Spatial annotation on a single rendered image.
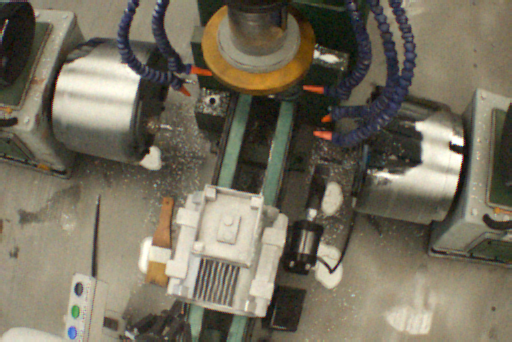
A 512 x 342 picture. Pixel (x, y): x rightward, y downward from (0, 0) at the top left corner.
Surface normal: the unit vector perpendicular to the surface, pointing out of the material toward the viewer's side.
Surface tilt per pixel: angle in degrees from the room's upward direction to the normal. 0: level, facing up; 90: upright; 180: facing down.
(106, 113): 36
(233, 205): 0
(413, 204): 62
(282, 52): 0
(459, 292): 0
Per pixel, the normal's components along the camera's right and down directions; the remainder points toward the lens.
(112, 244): -0.02, -0.27
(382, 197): -0.20, 0.70
